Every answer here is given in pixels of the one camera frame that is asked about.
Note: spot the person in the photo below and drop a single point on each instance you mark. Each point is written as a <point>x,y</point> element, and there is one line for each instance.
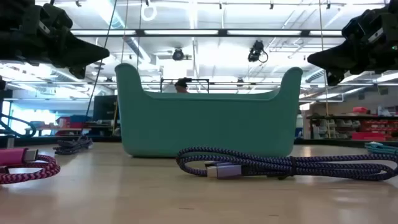
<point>181,85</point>

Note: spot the black computer monitor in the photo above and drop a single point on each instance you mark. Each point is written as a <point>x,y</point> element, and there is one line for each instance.
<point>105,107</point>

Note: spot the red storage box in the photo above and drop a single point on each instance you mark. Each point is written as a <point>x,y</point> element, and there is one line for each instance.
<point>66,123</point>

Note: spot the black metal rig frame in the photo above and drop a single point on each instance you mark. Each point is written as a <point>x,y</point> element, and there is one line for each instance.
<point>192,79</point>

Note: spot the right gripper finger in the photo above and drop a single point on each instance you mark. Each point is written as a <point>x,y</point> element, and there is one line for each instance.
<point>335,64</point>
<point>335,53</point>

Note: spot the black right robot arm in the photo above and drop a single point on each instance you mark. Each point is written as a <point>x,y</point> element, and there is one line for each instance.
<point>392,37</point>

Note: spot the black aluminium table frame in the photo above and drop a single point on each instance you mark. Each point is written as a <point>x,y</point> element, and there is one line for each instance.
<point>31,141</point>

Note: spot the teal plastic basket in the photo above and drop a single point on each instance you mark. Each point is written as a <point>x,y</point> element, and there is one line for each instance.
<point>202,124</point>

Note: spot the metal storage shelf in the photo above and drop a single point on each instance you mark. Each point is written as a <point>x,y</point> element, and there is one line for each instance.
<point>342,117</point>

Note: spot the black overhead crossbar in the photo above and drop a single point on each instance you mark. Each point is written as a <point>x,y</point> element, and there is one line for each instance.
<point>222,32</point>

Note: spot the wooden workbench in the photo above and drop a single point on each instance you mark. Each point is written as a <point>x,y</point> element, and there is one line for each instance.
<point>56,128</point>

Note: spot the black hanging camera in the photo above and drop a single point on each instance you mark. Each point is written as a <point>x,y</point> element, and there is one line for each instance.
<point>255,51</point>
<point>178,54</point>

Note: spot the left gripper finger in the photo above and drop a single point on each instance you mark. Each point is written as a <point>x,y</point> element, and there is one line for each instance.
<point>81,45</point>
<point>81,59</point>

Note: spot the red plastic bin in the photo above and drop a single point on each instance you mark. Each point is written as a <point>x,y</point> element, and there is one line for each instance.
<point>368,136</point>

